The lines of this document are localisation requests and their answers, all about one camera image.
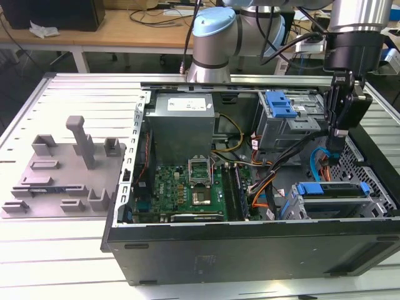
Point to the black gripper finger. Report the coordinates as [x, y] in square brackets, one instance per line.
[332, 109]
[359, 109]

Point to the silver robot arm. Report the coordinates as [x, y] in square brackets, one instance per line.
[215, 40]

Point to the metal disk bay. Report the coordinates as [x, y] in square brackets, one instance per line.
[337, 203]

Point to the blue plastic latch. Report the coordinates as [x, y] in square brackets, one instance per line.
[278, 106]

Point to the metal drive cage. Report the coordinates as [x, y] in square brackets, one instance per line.
[281, 131]

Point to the black speaker box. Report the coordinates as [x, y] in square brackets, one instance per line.
[290, 25]

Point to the blue installed RAM stick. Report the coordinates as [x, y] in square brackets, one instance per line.
[242, 192]

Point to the black RAM slot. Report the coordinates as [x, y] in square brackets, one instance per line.
[236, 192]
[226, 192]
[231, 192]

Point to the grey power supply unit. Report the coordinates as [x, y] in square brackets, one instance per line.
[181, 131]

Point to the CPU socket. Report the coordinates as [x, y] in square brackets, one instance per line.
[201, 198]

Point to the black graphics card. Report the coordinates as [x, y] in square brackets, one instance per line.
[197, 218]

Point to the green motherboard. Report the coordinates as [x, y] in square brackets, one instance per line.
[168, 187]

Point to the black open PC case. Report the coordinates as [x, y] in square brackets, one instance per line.
[218, 256]

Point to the black computer tower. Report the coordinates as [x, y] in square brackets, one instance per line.
[72, 15]

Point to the grey parts rack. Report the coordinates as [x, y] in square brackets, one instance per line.
[62, 175]

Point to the RAM stick on rack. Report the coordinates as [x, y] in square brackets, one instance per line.
[47, 189]

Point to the white crumpled plastic bag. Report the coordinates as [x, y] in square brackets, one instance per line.
[43, 31]

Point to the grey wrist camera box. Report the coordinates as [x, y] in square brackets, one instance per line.
[312, 47]

